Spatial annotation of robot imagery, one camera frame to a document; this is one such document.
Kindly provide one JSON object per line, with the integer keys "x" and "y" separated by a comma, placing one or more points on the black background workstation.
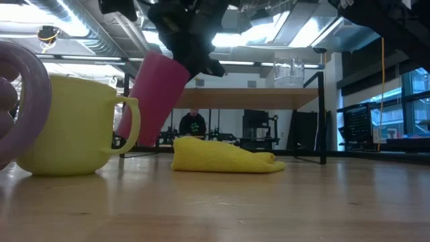
{"x": 257, "y": 127}

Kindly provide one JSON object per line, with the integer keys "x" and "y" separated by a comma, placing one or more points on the person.
{"x": 193, "y": 124}

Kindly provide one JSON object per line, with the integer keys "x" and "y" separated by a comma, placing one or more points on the yellow knitted cloth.
{"x": 215, "y": 156}

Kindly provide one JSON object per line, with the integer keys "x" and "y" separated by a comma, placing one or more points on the black dome camera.
{"x": 320, "y": 50}

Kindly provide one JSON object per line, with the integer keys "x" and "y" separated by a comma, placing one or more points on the black table edge rail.
{"x": 352, "y": 154}

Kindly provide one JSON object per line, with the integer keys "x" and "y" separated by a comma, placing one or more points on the round silver ceiling duct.
{"x": 97, "y": 33}

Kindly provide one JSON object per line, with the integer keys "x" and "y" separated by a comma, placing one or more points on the pink plastic cup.
{"x": 154, "y": 97}

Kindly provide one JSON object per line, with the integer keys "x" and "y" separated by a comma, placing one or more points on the black standing panel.
{"x": 305, "y": 131}

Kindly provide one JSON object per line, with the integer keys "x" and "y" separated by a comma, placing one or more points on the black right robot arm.
{"x": 396, "y": 27}

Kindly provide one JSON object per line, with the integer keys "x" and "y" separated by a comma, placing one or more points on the clear glass cup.
{"x": 289, "y": 75}

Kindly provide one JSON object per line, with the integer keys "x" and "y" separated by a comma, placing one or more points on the black background robot arm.
{"x": 221, "y": 136}
{"x": 168, "y": 138}

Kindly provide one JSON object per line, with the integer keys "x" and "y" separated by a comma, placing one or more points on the grey wall vent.
{"x": 252, "y": 83}
{"x": 200, "y": 82}

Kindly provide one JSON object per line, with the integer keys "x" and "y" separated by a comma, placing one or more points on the hanging linear light fixture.
{"x": 90, "y": 58}

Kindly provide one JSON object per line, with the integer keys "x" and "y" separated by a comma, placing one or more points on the black pegboard cart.
{"x": 359, "y": 127}

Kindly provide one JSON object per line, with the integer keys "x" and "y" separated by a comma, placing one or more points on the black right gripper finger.
{"x": 198, "y": 60}

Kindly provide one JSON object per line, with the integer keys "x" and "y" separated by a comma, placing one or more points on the rectangular silver ceiling duct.
{"x": 322, "y": 27}

